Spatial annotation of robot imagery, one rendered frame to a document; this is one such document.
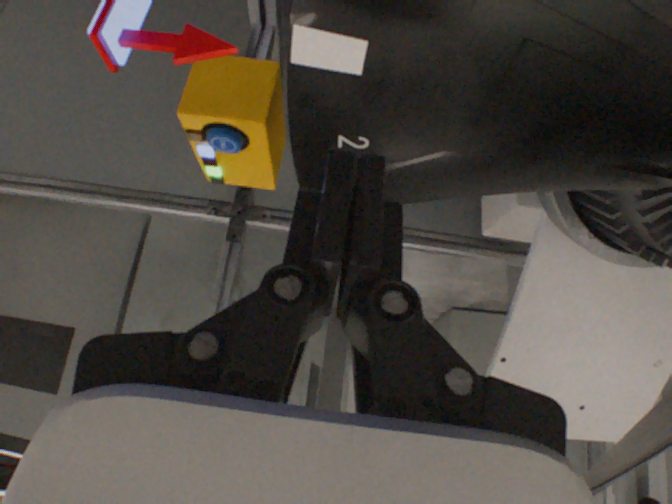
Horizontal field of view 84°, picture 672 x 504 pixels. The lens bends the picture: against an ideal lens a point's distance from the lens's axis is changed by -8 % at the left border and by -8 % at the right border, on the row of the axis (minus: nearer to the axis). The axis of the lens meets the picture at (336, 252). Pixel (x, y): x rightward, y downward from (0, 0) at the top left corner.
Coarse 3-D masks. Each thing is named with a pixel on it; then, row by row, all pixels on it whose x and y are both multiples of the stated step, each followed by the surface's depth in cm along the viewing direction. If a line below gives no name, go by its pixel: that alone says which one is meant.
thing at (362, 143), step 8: (336, 128) 20; (344, 128) 20; (352, 128) 20; (360, 128) 20; (368, 128) 20; (336, 136) 21; (344, 136) 21; (352, 136) 21; (360, 136) 21; (368, 136) 21; (376, 136) 21; (336, 144) 21; (344, 144) 21; (352, 144) 21; (360, 144) 21; (368, 144) 21; (376, 144) 21; (352, 152) 22; (360, 152) 22; (368, 152) 22; (376, 152) 22
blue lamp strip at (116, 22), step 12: (120, 0) 18; (132, 0) 19; (144, 0) 20; (120, 12) 18; (132, 12) 19; (144, 12) 20; (108, 24) 17; (120, 24) 18; (132, 24) 19; (108, 36) 17; (120, 48) 18; (120, 60) 19
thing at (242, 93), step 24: (192, 72) 44; (216, 72) 44; (240, 72) 44; (264, 72) 44; (192, 96) 43; (216, 96) 43; (240, 96) 43; (264, 96) 43; (192, 120) 43; (216, 120) 43; (240, 120) 42; (264, 120) 43; (192, 144) 48; (264, 144) 46; (240, 168) 52; (264, 168) 51
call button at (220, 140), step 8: (216, 128) 44; (224, 128) 44; (208, 136) 44; (216, 136) 44; (224, 136) 43; (232, 136) 44; (240, 136) 45; (216, 144) 45; (224, 144) 45; (232, 144) 45; (240, 144) 45; (224, 152) 47; (232, 152) 46
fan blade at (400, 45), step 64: (320, 0) 16; (384, 0) 15; (448, 0) 15; (512, 0) 14; (576, 0) 14; (640, 0) 13; (384, 64) 17; (448, 64) 17; (512, 64) 16; (576, 64) 16; (640, 64) 15; (320, 128) 21; (384, 128) 20; (448, 128) 20; (512, 128) 19; (576, 128) 19; (640, 128) 18; (384, 192) 25; (448, 192) 25; (512, 192) 25
